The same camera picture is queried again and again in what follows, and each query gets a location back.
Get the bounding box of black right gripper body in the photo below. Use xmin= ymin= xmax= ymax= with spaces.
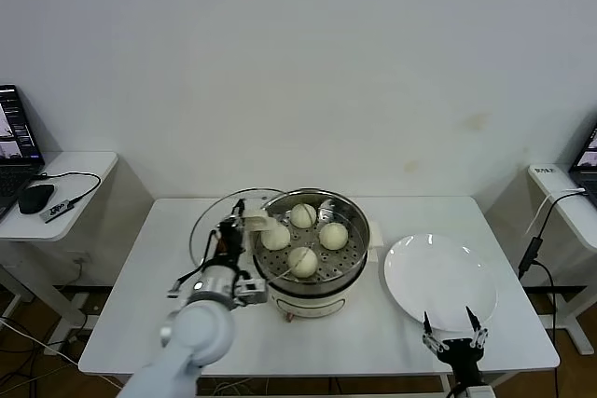
xmin=433 ymin=336 xmax=486 ymax=388

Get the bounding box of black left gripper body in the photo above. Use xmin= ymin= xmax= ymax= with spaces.
xmin=215 ymin=218 xmax=248 ymax=263

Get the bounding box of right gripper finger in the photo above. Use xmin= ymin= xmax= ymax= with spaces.
xmin=421 ymin=311 xmax=450 ymax=353
xmin=465 ymin=305 xmax=490 ymax=350

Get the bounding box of round glass pot lid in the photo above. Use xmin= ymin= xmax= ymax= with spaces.
xmin=188 ymin=185 xmax=309 ymax=283

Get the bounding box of white steamed baozi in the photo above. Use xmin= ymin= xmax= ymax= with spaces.
xmin=286 ymin=247 xmax=319 ymax=281
xmin=288 ymin=202 xmax=318 ymax=229
xmin=318 ymin=222 xmax=350 ymax=251
xmin=259 ymin=223 xmax=292 ymax=251

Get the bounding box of perforated steel steamer basket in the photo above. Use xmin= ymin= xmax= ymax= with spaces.
xmin=251 ymin=188 xmax=370 ymax=285

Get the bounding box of round white plate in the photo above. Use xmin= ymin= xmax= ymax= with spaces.
xmin=383 ymin=233 xmax=498 ymax=332

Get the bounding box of cream electric cooker base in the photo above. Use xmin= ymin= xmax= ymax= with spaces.
xmin=260 ymin=223 xmax=383 ymax=324

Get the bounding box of white side table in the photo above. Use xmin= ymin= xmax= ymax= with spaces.
xmin=0 ymin=151 xmax=119 ymax=338
xmin=525 ymin=163 xmax=597 ymax=355

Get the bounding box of small grey printed device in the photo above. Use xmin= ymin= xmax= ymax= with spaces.
xmin=40 ymin=199 xmax=76 ymax=225

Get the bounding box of black computer mouse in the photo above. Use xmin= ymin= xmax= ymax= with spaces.
xmin=18 ymin=183 xmax=56 ymax=215

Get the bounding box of black open laptop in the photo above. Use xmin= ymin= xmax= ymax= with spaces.
xmin=0 ymin=84 xmax=47 ymax=222
xmin=567 ymin=121 xmax=597 ymax=211

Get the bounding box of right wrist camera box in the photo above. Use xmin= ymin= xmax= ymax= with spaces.
xmin=452 ymin=383 xmax=494 ymax=398

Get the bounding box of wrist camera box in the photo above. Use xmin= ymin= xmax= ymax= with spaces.
xmin=452 ymin=383 xmax=494 ymax=398
xmin=235 ymin=279 xmax=270 ymax=306

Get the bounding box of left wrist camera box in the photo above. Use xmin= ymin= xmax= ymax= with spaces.
xmin=235 ymin=279 xmax=270 ymax=306

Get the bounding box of black cable with adapter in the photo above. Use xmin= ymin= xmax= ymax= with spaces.
xmin=516 ymin=187 xmax=588 ymax=398

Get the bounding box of white laptop cable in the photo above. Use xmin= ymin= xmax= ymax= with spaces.
xmin=523 ymin=186 xmax=585 ymax=236

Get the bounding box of thin black device cable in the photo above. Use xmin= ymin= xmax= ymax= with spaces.
xmin=31 ymin=172 xmax=103 ymax=206

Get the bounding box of white floor cable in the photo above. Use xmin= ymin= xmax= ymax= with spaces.
xmin=0 ymin=318 xmax=79 ymax=365

